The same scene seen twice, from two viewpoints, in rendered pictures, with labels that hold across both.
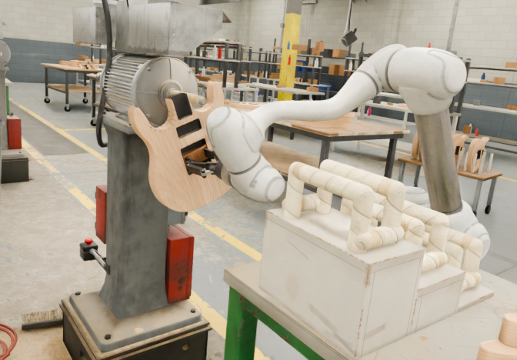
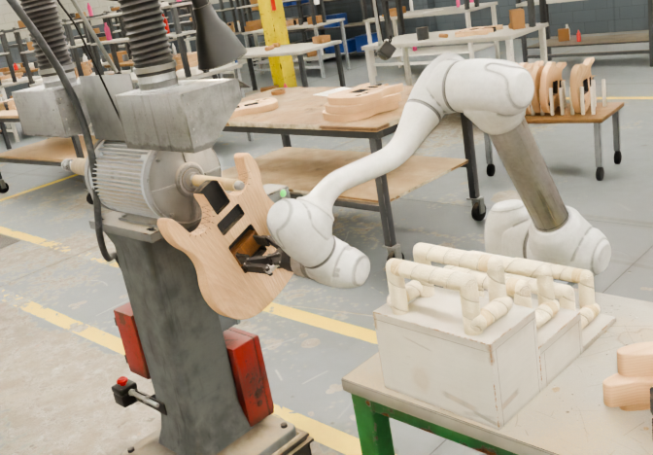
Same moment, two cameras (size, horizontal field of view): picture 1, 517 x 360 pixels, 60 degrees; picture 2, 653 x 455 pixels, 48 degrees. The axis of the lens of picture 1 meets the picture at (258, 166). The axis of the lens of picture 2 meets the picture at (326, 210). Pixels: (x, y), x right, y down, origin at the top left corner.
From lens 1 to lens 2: 0.57 m
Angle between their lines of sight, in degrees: 6
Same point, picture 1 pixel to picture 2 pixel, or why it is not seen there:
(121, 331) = not seen: outside the picture
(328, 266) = (452, 353)
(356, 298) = (486, 375)
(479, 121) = (578, 12)
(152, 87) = (168, 180)
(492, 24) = not seen: outside the picture
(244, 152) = (318, 244)
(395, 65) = (453, 88)
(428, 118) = (505, 135)
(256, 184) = (340, 272)
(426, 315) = (553, 367)
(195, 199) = (259, 298)
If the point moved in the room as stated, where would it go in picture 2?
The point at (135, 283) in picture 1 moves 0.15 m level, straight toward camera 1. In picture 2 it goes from (206, 415) to (218, 438)
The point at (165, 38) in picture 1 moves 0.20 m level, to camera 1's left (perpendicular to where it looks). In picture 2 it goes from (184, 134) to (99, 150)
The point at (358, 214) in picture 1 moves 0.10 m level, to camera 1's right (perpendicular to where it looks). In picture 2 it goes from (467, 301) to (523, 290)
